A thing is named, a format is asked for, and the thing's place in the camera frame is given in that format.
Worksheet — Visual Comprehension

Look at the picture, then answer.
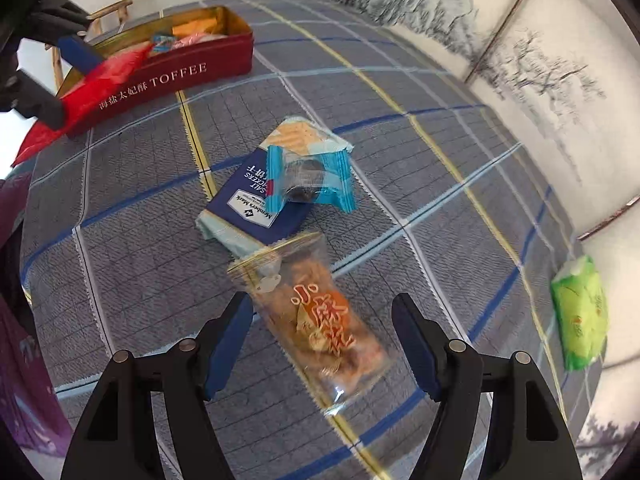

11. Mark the red snack packet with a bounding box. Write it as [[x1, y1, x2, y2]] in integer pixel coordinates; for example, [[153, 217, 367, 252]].
[[11, 41, 152, 167]]

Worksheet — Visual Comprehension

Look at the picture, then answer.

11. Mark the orange snack pouch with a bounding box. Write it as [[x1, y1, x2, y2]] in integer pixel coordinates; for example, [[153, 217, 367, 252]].
[[171, 18, 218, 39]]

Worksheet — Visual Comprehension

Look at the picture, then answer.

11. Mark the clear orange fried twist bag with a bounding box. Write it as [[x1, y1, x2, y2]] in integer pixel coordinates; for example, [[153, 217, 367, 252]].
[[228, 232, 392, 415]]

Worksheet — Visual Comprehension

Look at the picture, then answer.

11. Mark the pink white patterned snack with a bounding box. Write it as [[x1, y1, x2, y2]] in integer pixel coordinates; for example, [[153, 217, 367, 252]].
[[171, 32, 227, 50]]

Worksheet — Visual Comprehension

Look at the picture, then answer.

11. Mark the wooden chair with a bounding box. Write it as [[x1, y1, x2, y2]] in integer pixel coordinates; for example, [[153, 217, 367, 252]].
[[44, 0, 134, 90]]

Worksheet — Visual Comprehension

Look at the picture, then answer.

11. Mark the red gold toffee tin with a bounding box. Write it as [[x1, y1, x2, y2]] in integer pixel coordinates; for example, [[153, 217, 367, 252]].
[[65, 6, 254, 136]]

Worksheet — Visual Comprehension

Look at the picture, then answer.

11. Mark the green tissue pack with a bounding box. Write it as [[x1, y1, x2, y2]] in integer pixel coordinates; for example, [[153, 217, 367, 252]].
[[550, 255, 608, 370]]

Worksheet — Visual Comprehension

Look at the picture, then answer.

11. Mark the navy cracker packet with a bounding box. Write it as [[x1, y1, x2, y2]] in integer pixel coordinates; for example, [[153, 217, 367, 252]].
[[195, 116, 354, 257]]

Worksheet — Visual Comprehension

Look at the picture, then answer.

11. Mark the blue clear cookie wrapper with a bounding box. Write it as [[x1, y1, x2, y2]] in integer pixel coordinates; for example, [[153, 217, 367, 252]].
[[265, 145, 357, 214]]

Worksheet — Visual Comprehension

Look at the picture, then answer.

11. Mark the grey plaid tablecloth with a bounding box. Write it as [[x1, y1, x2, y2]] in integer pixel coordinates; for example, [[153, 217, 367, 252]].
[[19, 0, 606, 480]]

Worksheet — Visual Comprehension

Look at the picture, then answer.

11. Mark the painted folding screen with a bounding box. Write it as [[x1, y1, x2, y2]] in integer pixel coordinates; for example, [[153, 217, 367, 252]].
[[336, 0, 639, 479]]

